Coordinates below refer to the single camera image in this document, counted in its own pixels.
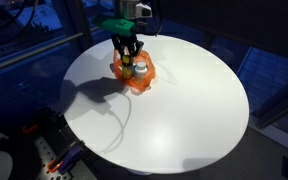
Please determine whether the round white table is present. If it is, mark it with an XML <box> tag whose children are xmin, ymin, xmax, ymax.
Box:
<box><xmin>62</xmin><ymin>35</ymin><xmax>249</xmax><ymax>174</ymax></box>

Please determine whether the white pill bottle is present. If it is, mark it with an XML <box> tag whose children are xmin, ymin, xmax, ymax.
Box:
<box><xmin>134</xmin><ymin>62</ymin><xmax>148</xmax><ymax>80</ymax></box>

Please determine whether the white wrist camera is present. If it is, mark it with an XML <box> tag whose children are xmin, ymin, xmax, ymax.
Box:
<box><xmin>135</xmin><ymin>3</ymin><xmax>152</xmax><ymax>18</ymax></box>

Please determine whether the brown bottle with yellow cap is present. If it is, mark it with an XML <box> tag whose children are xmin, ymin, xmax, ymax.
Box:
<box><xmin>122</xmin><ymin>55</ymin><xmax>133</xmax><ymax>79</ymax></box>

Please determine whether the orange plastic bag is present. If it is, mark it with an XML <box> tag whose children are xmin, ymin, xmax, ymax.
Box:
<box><xmin>113</xmin><ymin>50</ymin><xmax>156</xmax><ymax>92</ymax></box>

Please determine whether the purple orange clamp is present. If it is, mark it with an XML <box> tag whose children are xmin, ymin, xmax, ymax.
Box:
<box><xmin>47</xmin><ymin>143</ymin><xmax>83</xmax><ymax>174</ymax></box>

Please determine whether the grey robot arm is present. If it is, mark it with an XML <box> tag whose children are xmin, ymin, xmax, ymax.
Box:
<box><xmin>92</xmin><ymin>0</ymin><xmax>144</xmax><ymax>59</ymax></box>

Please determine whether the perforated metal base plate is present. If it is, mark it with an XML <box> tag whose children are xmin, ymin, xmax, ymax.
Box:
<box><xmin>34</xmin><ymin>136</ymin><xmax>72</xmax><ymax>180</ymax></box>

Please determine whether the black gripper green mount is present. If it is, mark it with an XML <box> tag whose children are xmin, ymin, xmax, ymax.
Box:
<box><xmin>92</xmin><ymin>15</ymin><xmax>144</xmax><ymax>58</ymax></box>

